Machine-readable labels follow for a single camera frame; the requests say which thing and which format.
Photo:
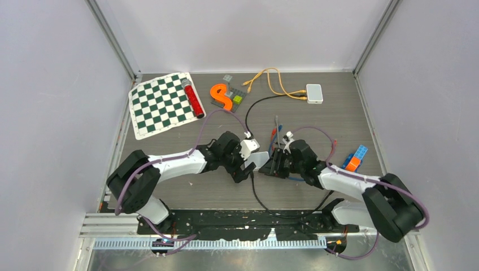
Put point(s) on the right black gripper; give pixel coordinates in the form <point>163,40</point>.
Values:
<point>272,167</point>

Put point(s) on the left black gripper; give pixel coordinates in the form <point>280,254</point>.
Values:
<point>236,172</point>

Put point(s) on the white network switch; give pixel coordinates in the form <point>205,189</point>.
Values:
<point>314,94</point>
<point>258,158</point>

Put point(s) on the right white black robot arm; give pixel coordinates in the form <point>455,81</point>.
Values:
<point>382,203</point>

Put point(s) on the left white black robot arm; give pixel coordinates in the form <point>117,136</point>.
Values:
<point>135,179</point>

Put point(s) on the yellow-green lego brick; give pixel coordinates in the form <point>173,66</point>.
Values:
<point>237,99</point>

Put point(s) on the orange S-shaped toy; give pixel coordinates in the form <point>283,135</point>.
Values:
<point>218,95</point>

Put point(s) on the grey lego tower piece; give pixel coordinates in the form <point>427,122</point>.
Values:
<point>227,79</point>

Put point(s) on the blue orange lego bricks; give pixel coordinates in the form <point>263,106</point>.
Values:
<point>355,160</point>

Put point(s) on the red toy microphone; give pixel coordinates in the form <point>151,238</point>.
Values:
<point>193,98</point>

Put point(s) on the green white chessboard mat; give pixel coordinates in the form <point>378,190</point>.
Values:
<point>160,104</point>

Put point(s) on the black mounting base plate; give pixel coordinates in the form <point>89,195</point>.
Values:
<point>251,225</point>

